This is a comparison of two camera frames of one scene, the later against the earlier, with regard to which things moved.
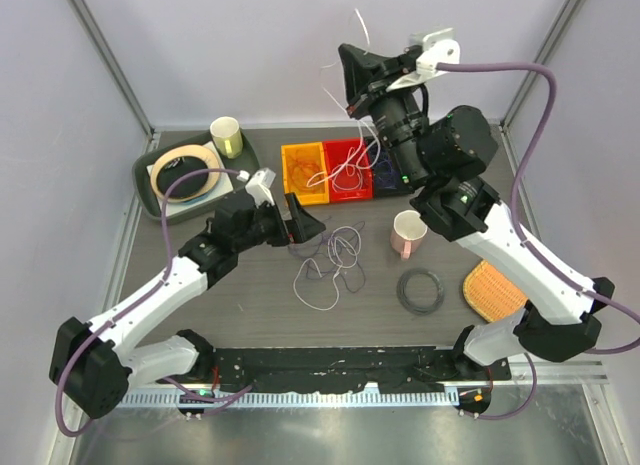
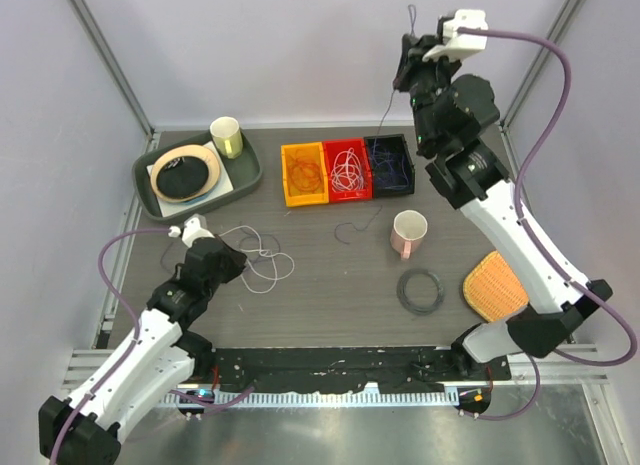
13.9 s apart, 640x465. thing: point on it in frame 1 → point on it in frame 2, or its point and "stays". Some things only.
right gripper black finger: (357, 64) → (403, 75)
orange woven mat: (492, 294) stays
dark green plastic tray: (144, 193) stays
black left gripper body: (267, 227) → (229, 268)
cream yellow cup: (227, 136) stays
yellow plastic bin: (305, 172) stays
